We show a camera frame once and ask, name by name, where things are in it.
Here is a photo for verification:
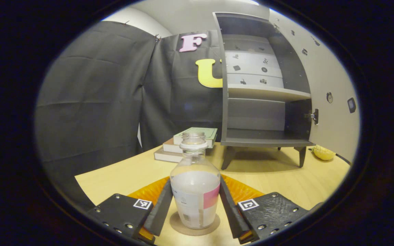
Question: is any yellow bun-shaped sponge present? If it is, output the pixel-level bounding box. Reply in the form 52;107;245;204
312;145;337;161

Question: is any black backdrop cloth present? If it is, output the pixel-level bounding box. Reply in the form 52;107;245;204
35;21;225;212

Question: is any green notebook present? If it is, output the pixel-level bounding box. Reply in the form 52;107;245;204
173;127;218;149

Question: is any brown book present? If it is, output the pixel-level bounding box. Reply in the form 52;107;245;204
163;138;184;154

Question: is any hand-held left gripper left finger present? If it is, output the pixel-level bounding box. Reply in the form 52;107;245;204
87;177;173;245

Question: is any metal door hinge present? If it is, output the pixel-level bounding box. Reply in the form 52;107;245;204
305;109;319;125

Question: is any grey cabinet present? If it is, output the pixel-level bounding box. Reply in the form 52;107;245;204
212;12;315;170

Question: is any round brown coaster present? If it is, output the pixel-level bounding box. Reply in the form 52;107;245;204
170;211;221;236

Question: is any clear bottle with pink label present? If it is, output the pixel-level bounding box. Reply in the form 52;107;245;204
170;132;221;230

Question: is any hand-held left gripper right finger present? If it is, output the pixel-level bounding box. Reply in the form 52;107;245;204
219;174;310;244

